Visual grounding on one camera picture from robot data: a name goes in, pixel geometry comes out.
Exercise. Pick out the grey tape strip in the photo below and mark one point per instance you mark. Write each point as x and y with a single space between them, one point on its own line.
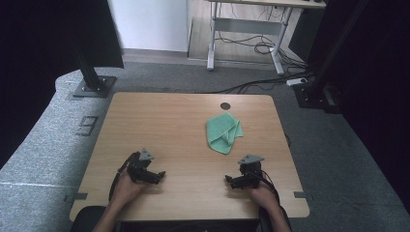
302 195
77 196

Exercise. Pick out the white power strip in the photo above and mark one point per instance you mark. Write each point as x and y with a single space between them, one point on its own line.
297 81

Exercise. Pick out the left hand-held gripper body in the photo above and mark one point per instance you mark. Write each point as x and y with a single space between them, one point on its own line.
138 167

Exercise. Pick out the black curtain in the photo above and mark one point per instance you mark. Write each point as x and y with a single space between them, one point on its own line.
48 64
380 96

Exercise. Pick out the white desk frame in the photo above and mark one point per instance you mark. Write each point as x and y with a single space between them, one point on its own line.
246 26

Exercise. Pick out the black metal stand with base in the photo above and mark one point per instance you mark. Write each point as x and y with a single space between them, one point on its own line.
92 80
322 77

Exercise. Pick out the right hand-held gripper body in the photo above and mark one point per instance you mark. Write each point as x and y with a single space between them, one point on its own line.
251 170

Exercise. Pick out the person's dark clothing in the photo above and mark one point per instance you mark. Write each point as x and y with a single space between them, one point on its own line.
87 219

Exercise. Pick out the person's right hand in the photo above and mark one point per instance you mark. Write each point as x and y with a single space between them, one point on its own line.
266 196

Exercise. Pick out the person's left hand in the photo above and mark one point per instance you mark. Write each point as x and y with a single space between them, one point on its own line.
124 191

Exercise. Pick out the green microfibre cloth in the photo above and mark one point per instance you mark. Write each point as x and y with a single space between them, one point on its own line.
222 133

